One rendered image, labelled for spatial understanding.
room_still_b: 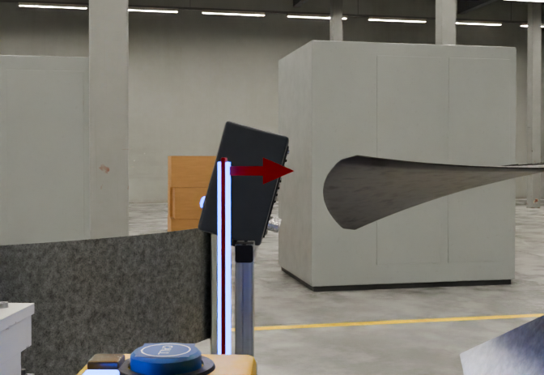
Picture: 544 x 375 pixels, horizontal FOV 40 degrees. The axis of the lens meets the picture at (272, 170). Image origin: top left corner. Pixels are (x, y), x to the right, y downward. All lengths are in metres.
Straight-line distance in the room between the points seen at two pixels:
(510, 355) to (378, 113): 6.20
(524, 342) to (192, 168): 7.97
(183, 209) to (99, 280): 6.29
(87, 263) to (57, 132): 4.24
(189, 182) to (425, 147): 2.91
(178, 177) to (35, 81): 2.60
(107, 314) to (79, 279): 0.15
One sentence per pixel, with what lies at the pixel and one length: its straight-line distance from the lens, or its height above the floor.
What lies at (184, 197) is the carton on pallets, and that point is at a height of 0.76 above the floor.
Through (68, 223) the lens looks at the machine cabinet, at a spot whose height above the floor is 0.65.
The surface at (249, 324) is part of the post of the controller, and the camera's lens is 1.22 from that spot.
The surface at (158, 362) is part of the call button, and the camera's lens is 0.42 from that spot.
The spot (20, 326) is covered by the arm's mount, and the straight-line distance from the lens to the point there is 0.90.
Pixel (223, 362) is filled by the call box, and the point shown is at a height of 1.07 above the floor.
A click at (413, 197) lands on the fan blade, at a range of 0.74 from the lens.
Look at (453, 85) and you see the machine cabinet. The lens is 7.17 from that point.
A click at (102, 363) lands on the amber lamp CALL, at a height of 1.08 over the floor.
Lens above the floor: 1.19
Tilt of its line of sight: 1 degrees down
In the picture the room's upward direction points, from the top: straight up
